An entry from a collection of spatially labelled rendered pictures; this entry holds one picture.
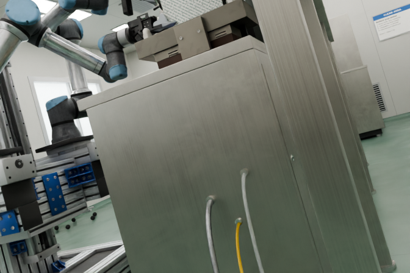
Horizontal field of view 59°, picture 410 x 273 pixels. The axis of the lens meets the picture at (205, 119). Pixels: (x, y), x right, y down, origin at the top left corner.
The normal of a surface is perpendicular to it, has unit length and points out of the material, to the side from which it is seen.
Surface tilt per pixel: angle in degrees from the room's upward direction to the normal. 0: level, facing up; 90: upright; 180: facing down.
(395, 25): 90
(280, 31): 90
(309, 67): 90
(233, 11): 90
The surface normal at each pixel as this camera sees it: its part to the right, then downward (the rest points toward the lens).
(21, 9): 0.44, -0.26
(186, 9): -0.36, 0.08
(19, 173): 0.90, -0.27
